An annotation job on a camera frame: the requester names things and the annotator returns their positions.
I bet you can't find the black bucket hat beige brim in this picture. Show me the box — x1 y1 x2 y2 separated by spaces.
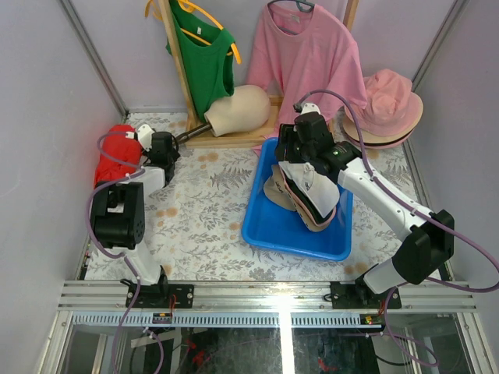
343 129 412 149

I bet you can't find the white baseball cap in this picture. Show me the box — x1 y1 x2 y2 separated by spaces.
278 161 340 218

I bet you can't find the beige mannequin head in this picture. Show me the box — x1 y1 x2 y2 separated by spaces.
204 85 271 137

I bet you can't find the black cap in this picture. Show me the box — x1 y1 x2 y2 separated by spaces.
282 176 337 232

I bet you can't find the blue plastic bin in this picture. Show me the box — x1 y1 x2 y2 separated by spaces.
242 138 353 262

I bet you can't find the pink bucket hat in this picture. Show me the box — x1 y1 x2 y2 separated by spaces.
363 132 412 149

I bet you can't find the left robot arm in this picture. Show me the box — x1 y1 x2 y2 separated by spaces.
86 125 179 308

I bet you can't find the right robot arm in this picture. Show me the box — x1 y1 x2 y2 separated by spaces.
274 112 455 308

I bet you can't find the khaki baseball cap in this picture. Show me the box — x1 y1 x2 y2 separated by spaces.
263 165 336 234

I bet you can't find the pink baseball cap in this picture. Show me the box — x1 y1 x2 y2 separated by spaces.
272 168 337 232

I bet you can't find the pink t-shirt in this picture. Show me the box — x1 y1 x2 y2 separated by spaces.
246 2 370 157

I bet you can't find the wooden clothes rack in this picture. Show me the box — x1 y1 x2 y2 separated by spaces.
161 1 366 147

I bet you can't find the green tank top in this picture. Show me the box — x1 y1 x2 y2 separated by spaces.
169 1 235 119

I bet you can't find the grey clothes hanger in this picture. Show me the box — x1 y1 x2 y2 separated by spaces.
267 0 315 16

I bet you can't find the yellow clothes hanger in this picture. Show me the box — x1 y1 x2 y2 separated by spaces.
144 0 242 65

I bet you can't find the red cloth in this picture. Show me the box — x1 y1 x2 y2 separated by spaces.
94 124 142 186

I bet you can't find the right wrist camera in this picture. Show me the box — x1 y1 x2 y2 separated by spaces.
293 102 321 115

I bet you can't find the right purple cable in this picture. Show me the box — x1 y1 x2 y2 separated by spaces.
294 89 499 369

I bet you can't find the aluminium frame rail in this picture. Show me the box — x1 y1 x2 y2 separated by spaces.
57 280 476 328

